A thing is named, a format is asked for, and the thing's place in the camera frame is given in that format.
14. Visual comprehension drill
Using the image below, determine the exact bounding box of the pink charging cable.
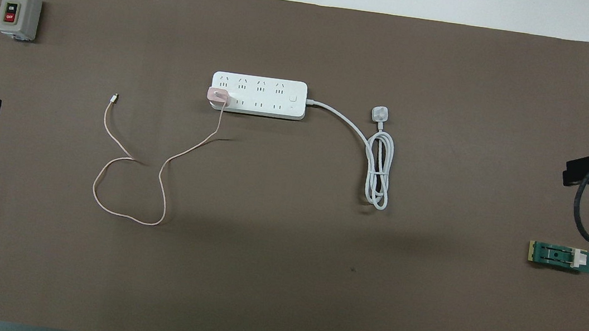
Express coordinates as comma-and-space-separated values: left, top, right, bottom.
89, 90, 226, 233

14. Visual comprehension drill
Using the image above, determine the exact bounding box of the pink charger adapter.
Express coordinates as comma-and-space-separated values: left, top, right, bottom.
206, 85, 233, 109

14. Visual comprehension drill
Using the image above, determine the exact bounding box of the white power strip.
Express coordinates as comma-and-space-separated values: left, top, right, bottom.
208, 70, 310, 122

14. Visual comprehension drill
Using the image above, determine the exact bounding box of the green circuit board module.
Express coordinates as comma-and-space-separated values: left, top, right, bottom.
527, 239, 589, 276

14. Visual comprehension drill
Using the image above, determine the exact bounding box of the brown paper table mat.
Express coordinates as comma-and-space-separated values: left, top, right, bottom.
0, 0, 589, 331

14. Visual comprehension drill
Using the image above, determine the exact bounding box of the grey on-off switch box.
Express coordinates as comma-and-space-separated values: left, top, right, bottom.
0, 0, 44, 43

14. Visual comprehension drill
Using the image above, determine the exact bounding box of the white power cord with plug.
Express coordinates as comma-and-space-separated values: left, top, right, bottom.
293, 95, 400, 211

